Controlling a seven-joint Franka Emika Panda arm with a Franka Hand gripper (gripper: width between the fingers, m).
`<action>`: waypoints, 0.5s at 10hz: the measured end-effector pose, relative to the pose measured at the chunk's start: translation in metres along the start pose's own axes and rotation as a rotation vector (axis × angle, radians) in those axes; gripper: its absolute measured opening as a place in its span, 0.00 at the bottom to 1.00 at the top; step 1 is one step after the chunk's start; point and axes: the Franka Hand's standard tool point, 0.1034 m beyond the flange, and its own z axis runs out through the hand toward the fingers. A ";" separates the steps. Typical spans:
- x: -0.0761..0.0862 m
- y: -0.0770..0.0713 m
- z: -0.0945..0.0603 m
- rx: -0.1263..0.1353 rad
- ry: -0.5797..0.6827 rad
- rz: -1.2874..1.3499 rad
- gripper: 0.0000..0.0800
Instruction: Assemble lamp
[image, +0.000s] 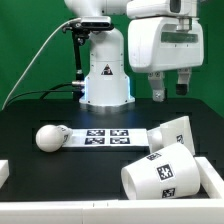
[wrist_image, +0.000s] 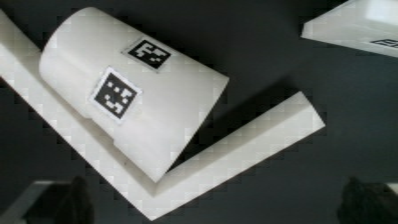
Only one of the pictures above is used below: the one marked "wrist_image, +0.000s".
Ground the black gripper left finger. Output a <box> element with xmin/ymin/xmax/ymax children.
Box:
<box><xmin>22</xmin><ymin>175</ymin><xmax>97</xmax><ymax>224</ymax></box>

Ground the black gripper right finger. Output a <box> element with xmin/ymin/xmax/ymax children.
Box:
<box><xmin>338</xmin><ymin>177</ymin><xmax>398</xmax><ymax>224</ymax></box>

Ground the white conical lamp shade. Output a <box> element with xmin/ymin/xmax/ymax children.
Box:
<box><xmin>40</xmin><ymin>7</ymin><xmax>230</xmax><ymax>180</ymax></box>

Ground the white square lamp base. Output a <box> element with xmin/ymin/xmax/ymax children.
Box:
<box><xmin>303</xmin><ymin>0</ymin><xmax>398</xmax><ymax>58</ymax></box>

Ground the white L-shaped fence wall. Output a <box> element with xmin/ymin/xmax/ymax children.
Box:
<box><xmin>0</xmin><ymin>10</ymin><xmax>326</xmax><ymax>220</ymax></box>

